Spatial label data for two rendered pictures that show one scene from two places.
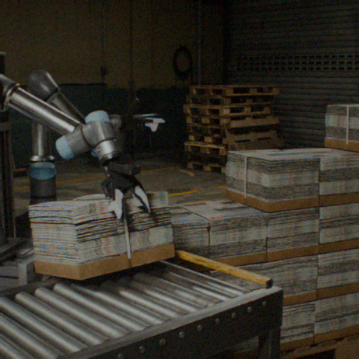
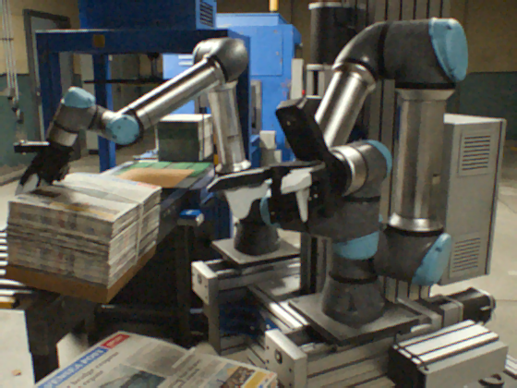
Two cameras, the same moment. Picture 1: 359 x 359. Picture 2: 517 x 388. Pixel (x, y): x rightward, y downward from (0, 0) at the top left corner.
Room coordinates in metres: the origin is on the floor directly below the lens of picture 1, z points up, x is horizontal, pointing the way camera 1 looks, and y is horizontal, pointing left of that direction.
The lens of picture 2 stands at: (3.37, -0.31, 1.37)
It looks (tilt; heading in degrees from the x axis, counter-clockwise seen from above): 13 degrees down; 139
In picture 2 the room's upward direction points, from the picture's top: straight up
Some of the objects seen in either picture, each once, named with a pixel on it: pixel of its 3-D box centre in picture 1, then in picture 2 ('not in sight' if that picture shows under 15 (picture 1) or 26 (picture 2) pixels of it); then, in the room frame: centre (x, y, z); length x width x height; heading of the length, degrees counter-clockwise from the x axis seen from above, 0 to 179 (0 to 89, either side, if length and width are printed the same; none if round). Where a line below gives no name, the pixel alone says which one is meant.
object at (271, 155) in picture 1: (272, 154); not in sight; (2.87, -0.45, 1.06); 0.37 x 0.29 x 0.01; 26
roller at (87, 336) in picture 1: (59, 322); not in sight; (1.55, 0.32, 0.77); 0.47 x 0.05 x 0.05; 41
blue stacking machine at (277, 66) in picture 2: not in sight; (246, 101); (-0.93, 3.19, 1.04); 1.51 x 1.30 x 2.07; 131
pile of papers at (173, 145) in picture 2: not in sight; (186, 136); (0.45, 1.55, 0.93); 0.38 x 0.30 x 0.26; 131
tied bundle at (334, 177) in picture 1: (321, 175); not in sight; (2.99, -0.72, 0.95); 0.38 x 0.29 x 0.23; 23
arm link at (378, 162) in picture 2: not in sight; (359, 166); (2.84, 0.37, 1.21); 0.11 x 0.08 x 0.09; 102
